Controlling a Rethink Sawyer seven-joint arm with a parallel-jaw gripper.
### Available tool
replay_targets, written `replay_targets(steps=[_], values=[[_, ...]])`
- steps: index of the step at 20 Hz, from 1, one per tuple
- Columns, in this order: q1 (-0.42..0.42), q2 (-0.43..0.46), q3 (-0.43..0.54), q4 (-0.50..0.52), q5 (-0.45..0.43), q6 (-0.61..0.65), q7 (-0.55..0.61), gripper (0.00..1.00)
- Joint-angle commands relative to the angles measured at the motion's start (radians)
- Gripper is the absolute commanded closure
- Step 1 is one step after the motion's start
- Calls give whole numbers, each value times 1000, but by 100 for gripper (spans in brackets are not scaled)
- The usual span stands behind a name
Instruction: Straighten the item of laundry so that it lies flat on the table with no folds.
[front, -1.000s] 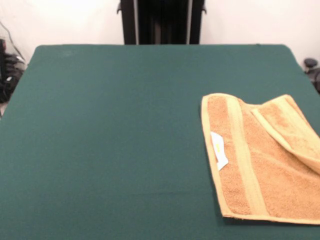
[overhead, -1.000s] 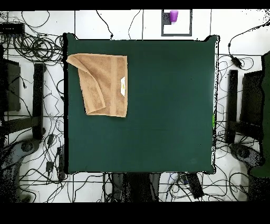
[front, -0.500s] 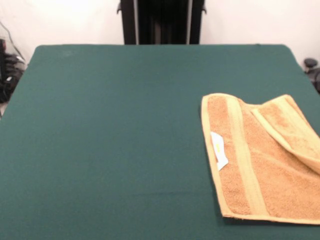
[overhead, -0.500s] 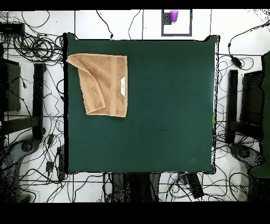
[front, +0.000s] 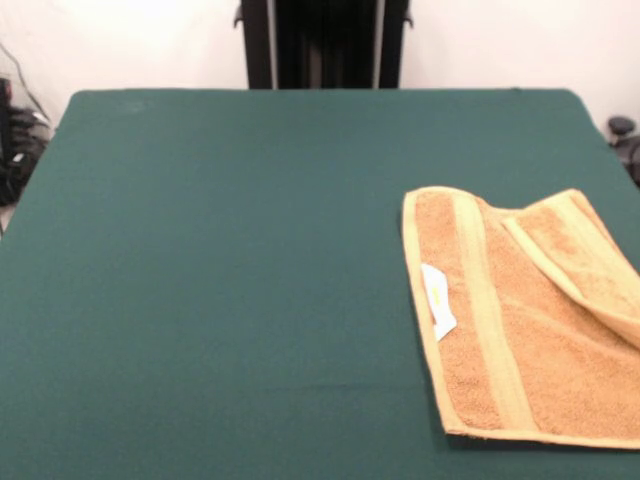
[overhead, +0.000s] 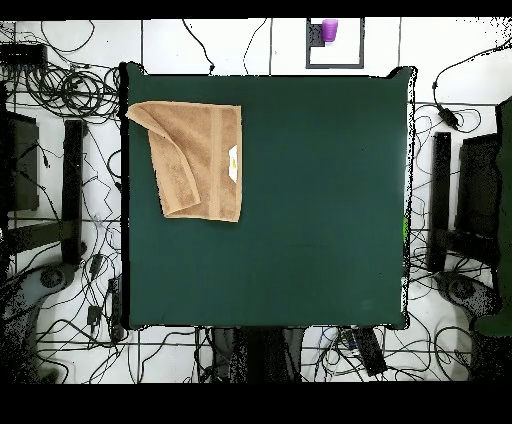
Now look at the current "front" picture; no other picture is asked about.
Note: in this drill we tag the tan terry towel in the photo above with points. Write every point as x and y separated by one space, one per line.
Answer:
525 350

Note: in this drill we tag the dark green table cloth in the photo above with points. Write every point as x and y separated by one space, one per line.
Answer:
150 250

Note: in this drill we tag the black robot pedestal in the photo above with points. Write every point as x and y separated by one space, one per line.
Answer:
325 45

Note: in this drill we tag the dark pedestal foot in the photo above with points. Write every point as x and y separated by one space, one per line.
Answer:
620 125
25 135

